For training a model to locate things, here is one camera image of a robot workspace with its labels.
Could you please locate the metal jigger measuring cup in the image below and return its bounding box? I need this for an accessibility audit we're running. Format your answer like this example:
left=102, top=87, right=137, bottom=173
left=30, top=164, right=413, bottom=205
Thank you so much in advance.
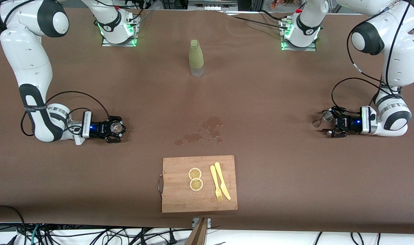
left=312, top=111, right=334, bottom=128

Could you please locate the brown table cover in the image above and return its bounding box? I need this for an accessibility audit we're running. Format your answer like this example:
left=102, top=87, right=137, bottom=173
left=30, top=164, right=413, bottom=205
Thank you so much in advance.
left=0, top=6, right=414, bottom=235

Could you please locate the wooden cutting board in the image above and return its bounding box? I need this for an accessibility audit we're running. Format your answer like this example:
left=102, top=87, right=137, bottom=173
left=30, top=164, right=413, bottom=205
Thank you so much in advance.
left=158, top=155, right=238, bottom=213

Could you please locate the dark liquid spill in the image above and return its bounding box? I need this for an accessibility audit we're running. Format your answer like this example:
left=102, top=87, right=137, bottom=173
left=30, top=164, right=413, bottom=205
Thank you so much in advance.
left=174, top=116, right=224, bottom=146

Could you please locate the green sleeved glass bottle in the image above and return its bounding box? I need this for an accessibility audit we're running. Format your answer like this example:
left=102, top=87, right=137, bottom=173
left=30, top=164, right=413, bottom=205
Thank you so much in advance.
left=189, top=39, right=205, bottom=77

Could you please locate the yellow plastic fork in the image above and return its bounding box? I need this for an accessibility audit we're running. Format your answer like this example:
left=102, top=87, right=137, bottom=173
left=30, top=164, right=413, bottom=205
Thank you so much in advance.
left=210, top=165, right=223, bottom=202

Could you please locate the yellow plastic knife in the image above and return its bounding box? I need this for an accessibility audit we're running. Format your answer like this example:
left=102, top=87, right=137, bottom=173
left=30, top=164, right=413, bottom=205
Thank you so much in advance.
left=214, top=162, right=231, bottom=200

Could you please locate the wooden beam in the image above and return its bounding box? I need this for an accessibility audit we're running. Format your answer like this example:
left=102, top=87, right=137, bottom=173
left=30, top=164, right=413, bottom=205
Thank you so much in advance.
left=186, top=218, right=208, bottom=245

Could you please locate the grey device box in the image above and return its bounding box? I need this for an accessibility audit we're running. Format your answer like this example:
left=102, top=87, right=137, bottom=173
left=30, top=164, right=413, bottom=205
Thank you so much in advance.
left=188, top=0, right=238, bottom=11

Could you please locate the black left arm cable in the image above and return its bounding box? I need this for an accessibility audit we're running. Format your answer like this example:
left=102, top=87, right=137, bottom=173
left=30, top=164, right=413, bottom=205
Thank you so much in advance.
left=331, top=0, right=413, bottom=114

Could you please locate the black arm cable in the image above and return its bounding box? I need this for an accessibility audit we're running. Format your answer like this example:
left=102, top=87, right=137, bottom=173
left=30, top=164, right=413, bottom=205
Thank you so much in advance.
left=21, top=91, right=109, bottom=136
left=331, top=0, right=413, bottom=114

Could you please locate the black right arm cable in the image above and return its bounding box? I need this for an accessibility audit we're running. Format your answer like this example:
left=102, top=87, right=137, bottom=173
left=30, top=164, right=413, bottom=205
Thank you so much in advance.
left=21, top=91, right=109, bottom=136

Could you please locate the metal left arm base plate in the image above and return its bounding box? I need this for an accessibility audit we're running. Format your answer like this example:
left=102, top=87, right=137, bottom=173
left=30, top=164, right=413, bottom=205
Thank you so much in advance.
left=281, top=19, right=317, bottom=51

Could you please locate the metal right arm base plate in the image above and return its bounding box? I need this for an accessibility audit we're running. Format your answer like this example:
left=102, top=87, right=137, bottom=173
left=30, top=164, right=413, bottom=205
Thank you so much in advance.
left=102, top=14, right=137, bottom=47

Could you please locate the thick black floor cable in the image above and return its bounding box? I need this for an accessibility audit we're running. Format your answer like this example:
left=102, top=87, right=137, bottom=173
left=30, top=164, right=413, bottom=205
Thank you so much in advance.
left=0, top=205, right=27, bottom=245

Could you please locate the black base power cable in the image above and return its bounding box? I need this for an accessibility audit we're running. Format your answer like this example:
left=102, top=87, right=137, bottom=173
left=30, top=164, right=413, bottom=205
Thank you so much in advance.
left=224, top=10, right=292, bottom=30

